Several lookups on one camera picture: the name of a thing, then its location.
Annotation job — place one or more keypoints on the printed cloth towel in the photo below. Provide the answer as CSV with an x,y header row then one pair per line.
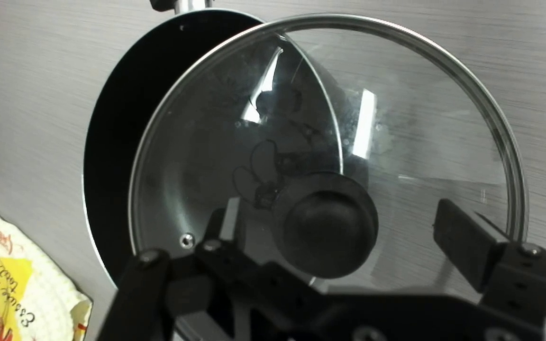
x,y
38,301

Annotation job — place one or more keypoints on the black cooking pot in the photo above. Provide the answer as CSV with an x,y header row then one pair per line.
x,y
123,106

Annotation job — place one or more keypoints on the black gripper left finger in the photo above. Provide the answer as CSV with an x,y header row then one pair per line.
x,y
223,227

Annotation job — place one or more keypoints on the glass pot lid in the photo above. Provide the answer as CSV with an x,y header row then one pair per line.
x,y
339,135

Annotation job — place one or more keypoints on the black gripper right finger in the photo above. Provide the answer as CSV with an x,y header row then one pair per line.
x,y
470,248

